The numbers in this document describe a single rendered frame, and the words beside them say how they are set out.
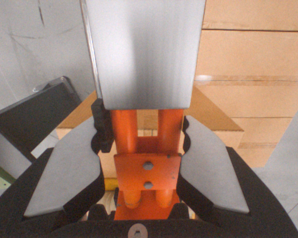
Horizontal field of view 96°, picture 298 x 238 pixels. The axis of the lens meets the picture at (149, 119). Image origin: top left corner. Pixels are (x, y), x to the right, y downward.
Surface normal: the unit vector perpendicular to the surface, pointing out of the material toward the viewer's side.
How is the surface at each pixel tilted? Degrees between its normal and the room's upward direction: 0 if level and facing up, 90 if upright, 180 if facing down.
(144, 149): 0
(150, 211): 90
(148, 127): 90
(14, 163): 0
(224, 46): 0
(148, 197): 90
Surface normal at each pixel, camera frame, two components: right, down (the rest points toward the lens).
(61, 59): 0.02, 0.49
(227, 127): 0.04, -0.87
